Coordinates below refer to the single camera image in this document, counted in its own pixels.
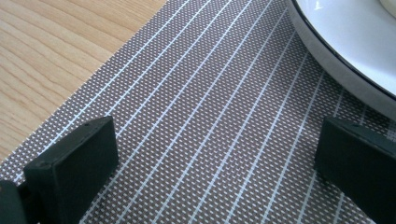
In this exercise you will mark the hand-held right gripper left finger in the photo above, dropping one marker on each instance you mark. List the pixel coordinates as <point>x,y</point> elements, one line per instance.
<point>74,168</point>

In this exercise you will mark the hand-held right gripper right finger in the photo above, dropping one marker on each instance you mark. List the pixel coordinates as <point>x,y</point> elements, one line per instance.
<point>361,168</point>

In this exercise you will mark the white plate with dark rim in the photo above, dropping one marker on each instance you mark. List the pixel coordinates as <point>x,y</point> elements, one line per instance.
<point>348,37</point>

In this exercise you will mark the grey striped woven placemat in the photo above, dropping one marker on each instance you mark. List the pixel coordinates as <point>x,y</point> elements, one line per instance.
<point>202,124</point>

